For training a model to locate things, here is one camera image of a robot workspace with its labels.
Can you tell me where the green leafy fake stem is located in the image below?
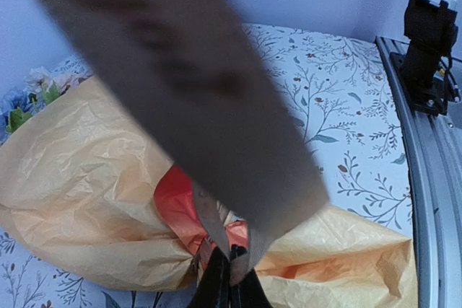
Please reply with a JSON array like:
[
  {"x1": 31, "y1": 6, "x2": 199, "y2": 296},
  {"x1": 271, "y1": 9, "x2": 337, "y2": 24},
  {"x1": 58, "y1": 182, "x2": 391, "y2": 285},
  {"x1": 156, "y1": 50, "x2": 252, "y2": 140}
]
[{"x1": 1, "y1": 81, "x2": 61, "y2": 136}]

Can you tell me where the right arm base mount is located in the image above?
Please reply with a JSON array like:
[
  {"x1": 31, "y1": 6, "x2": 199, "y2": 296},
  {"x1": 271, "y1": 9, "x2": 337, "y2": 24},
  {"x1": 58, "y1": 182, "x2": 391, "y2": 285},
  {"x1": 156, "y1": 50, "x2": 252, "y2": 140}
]
[{"x1": 390, "y1": 0, "x2": 458, "y2": 116}]

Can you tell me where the yellow wrapping paper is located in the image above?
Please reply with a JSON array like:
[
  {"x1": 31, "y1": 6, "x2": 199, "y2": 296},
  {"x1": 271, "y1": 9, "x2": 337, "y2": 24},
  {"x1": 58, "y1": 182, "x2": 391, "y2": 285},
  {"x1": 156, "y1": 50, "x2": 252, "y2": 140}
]
[{"x1": 1, "y1": 80, "x2": 418, "y2": 307}]

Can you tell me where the blue fake flower stem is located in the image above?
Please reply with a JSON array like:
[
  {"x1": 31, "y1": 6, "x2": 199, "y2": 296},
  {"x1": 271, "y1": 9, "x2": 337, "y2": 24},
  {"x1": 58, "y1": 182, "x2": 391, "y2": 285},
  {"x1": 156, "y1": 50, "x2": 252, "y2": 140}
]
[{"x1": 1, "y1": 87, "x2": 33, "y2": 144}]

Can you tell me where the front aluminium rail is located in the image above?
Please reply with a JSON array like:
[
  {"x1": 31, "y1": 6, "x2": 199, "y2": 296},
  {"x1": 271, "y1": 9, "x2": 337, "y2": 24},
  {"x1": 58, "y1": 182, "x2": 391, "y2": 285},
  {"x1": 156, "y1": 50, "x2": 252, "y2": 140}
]
[{"x1": 375, "y1": 37, "x2": 461, "y2": 307}]

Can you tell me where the cream rose fake stem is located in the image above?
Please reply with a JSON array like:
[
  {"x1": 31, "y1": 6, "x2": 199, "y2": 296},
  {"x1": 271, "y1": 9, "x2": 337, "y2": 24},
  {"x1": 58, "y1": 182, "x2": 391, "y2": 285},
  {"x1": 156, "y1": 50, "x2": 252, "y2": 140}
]
[{"x1": 24, "y1": 66, "x2": 56, "y2": 94}]

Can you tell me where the tan raffia ribbon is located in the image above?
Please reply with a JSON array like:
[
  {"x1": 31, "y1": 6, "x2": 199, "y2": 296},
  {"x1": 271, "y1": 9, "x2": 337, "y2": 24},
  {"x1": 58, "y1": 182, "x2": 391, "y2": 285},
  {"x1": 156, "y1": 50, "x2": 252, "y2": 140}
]
[{"x1": 41, "y1": 0, "x2": 328, "y2": 285}]

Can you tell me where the orange wrapping paper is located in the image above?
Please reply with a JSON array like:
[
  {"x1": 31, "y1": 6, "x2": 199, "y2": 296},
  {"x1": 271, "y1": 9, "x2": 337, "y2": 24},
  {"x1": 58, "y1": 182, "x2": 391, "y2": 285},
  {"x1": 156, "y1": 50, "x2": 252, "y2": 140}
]
[{"x1": 154, "y1": 164, "x2": 248, "y2": 262}]

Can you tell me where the floral patterned tablecloth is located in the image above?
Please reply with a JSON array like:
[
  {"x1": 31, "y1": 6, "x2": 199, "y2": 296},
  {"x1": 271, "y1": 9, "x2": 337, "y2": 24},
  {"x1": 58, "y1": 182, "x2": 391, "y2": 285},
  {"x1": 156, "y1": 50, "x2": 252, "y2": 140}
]
[{"x1": 30, "y1": 25, "x2": 407, "y2": 191}]

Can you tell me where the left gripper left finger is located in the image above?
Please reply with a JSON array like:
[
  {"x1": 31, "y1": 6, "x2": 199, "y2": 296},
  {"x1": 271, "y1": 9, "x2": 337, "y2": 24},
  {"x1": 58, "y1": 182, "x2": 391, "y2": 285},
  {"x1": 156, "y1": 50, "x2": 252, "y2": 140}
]
[{"x1": 191, "y1": 248, "x2": 230, "y2": 308}]

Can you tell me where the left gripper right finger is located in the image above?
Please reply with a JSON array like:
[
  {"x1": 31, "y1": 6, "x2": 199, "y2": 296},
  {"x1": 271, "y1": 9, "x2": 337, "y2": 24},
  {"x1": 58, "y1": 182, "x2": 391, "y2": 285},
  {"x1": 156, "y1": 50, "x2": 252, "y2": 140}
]
[{"x1": 229, "y1": 263, "x2": 269, "y2": 308}]

